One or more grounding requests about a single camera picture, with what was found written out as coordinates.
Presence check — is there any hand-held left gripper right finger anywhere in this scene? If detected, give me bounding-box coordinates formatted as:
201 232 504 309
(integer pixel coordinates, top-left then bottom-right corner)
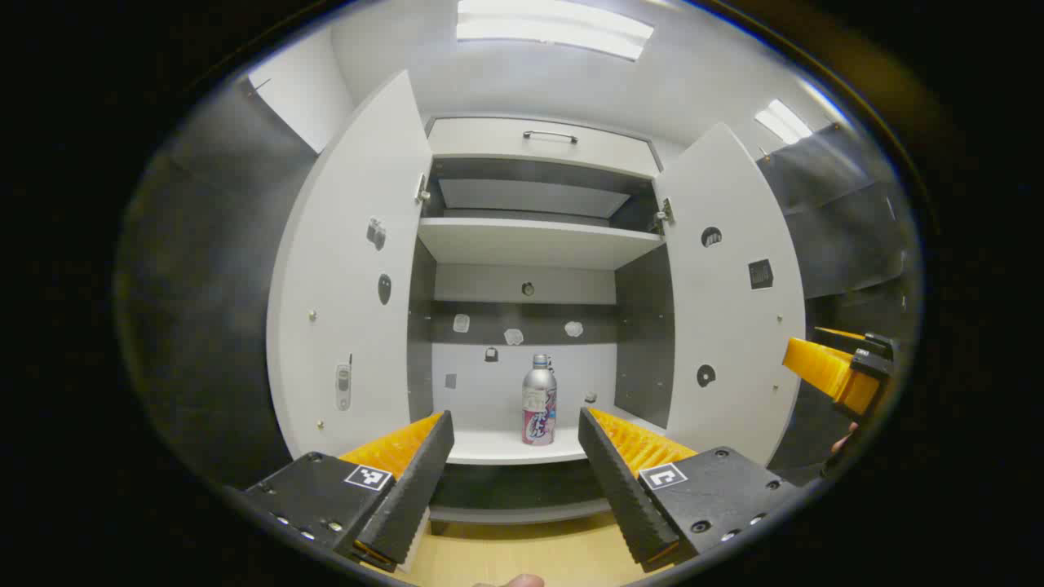
578 407 804 573

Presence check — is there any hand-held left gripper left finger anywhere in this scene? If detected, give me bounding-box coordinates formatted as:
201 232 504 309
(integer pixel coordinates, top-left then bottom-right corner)
237 410 455 573

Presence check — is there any silver bottle with pink label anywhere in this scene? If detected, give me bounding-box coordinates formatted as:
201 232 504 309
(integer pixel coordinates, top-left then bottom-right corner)
522 354 558 446

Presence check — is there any white and grey cabinet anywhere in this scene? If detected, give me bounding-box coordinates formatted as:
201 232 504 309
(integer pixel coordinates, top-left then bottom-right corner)
406 114 678 535

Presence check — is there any white cabinet drawer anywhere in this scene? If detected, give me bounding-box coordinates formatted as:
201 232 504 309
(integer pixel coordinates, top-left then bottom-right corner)
427 117 661 179

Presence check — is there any black backdrop cloth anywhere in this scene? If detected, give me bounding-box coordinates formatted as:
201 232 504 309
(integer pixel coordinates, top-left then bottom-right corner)
754 122 922 482
114 77 319 490

